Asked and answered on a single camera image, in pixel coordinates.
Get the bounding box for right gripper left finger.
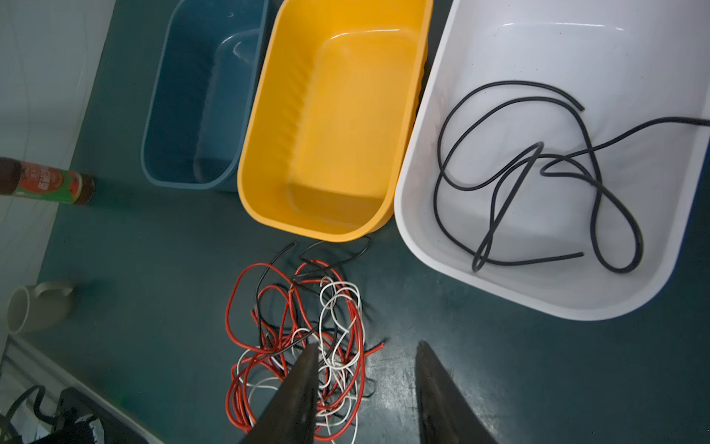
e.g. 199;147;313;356
241;344;319;443

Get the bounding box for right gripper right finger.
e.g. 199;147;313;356
415;342;497;443

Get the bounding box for red white black cables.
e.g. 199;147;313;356
224;237;386;443

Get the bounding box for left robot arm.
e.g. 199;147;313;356
1;385;159;443

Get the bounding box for green table mat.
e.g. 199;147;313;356
28;1;709;443

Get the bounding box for white plastic bin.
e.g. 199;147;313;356
395;1;709;321

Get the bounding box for yellow plastic bin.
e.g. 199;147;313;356
237;0;433;242

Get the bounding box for beige ceramic mug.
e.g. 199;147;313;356
6;282;75;335

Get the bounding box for sauce bottle yellow cap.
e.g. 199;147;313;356
1;157;95;205

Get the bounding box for blue plastic bin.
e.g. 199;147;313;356
142;1;281;192

